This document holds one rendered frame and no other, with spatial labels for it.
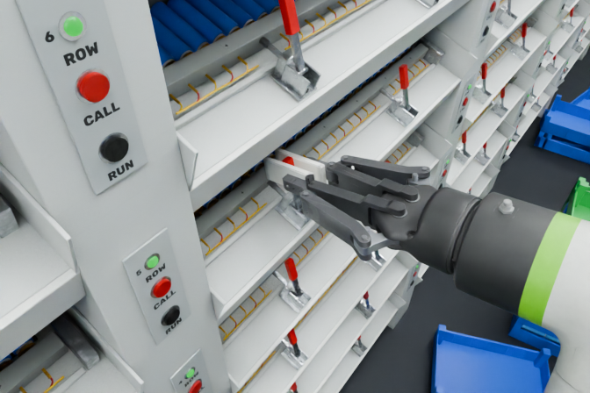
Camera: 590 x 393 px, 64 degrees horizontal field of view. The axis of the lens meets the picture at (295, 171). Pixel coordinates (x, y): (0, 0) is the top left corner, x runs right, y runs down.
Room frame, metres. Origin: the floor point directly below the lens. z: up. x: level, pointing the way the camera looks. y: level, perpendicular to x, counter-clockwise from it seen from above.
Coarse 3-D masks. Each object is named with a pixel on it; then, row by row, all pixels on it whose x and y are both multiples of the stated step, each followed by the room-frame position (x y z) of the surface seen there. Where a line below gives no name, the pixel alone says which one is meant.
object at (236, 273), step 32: (416, 64) 0.74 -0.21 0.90; (448, 64) 0.74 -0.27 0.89; (384, 96) 0.64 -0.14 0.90; (416, 96) 0.66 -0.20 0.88; (448, 96) 0.73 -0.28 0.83; (384, 128) 0.57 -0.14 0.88; (416, 128) 0.64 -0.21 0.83; (384, 160) 0.55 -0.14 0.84; (224, 224) 0.36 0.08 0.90; (256, 224) 0.37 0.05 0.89; (288, 224) 0.38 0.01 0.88; (224, 256) 0.33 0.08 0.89; (256, 256) 0.33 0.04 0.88; (224, 288) 0.29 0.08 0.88
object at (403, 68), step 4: (404, 64) 0.61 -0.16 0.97; (400, 68) 0.60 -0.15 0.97; (404, 68) 0.60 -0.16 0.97; (400, 72) 0.60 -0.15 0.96; (404, 72) 0.60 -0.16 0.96; (400, 76) 0.60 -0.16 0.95; (404, 76) 0.60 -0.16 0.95; (400, 80) 0.60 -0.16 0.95; (404, 80) 0.60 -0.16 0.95; (400, 84) 0.60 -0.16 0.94; (404, 84) 0.60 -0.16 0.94; (408, 84) 0.61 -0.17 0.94; (400, 88) 0.60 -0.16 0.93; (404, 88) 0.60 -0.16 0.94; (404, 92) 0.60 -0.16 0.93; (404, 96) 0.60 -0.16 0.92; (404, 100) 0.60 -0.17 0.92; (408, 100) 0.60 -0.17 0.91; (400, 104) 0.60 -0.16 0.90; (404, 104) 0.60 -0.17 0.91; (408, 104) 0.60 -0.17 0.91; (404, 108) 0.60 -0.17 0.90; (408, 108) 0.60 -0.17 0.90
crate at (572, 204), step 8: (584, 184) 0.86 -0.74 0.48; (576, 192) 0.86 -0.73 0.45; (584, 192) 0.86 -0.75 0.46; (576, 200) 0.86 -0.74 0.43; (584, 200) 0.86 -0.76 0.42; (568, 208) 0.84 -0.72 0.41; (576, 208) 0.85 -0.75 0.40; (584, 208) 0.85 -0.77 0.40; (576, 216) 0.82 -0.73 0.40; (584, 216) 0.82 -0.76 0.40
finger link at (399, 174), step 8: (344, 160) 0.39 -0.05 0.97; (352, 160) 0.39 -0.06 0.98; (360, 160) 0.39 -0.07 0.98; (368, 160) 0.39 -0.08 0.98; (360, 168) 0.38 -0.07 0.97; (368, 168) 0.38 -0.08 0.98; (376, 168) 0.37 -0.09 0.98; (384, 168) 0.37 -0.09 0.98; (392, 168) 0.37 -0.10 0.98; (400, 168) 0.37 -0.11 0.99; (408, 168) 0.36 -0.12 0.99; (416, 168) 0.36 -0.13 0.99; (424, 168) 0.36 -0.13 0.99; (376, 176) 0.37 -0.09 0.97; (384, 176) 0.37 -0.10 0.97; (392, 176) 0.36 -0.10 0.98; (400, 176) 0.36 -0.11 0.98; (408, 176) 0.36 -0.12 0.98; (424, 176) 0.35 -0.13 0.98
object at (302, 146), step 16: (416, 48) 0.74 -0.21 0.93; (400, 64) 0.69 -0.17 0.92; (384, 80) 0.64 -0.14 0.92; (352, 96) 0.59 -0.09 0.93; (368, 96) 0.60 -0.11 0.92; (336, 112) 0.55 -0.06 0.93; (352, 112) 0.57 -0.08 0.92; (320, 128) 0.52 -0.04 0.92; (336, 128) 0.54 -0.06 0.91; (352, 128) 0.55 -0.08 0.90; (304, 144) 0.48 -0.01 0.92; (256, 176) 0.42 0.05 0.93; (240, 192) 0.39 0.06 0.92; (256, 192) 0.40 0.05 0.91; (224, 208) 0.37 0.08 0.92; (240, 208) 0.38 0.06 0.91; (208, 224) 0.34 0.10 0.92
